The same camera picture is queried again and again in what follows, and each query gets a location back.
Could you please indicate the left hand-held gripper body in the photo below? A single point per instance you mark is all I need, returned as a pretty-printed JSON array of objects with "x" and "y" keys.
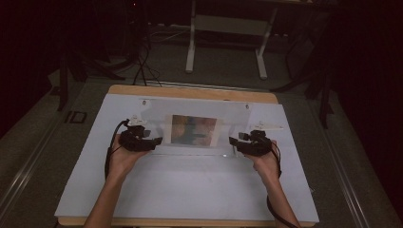
[{"x": 136, "y": 139}]

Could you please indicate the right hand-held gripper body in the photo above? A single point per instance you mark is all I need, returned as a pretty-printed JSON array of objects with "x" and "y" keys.
[{"x": 258, "y": 142}]

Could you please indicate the colourful photo print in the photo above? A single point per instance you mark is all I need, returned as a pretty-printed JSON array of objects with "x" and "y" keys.
[{"x": 194, "y": 130}]

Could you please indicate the clear acrylic photo frame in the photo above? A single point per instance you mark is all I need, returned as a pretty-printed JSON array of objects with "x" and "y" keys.
[{"x": 196, "y": 107}]

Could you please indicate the person's right hand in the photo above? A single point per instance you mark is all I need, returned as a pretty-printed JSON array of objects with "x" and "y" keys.
[{"x": 266, "y": 164}]

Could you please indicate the person's left hand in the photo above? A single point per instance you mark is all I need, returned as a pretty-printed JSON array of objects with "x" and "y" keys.
[{"x": 123, "y": 161}]

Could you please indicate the wooden table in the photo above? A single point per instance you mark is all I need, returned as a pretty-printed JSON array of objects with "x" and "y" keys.
[{"x": 190, "y": 92}]

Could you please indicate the white table mat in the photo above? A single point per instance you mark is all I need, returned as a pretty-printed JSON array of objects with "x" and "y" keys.
[{"x": 190, "y": 190}]

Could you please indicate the black floor plate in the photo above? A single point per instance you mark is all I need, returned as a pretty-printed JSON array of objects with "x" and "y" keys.
[{"x": 76, "y": 117}]

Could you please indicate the black tripod stand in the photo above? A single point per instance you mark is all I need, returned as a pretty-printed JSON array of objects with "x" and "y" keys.
[
  {"x": 323, "y": 95},
  {"x": 63, "y": 79}
]

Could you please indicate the metal floor rail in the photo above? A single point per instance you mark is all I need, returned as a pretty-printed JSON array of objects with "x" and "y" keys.
[
  {"x": 345, "y": 171},
  {"x": 28, "y": 171}
]

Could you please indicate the white metal desk frame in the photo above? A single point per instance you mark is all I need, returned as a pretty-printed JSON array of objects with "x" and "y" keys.
[{"x": 228, "y": 24}]

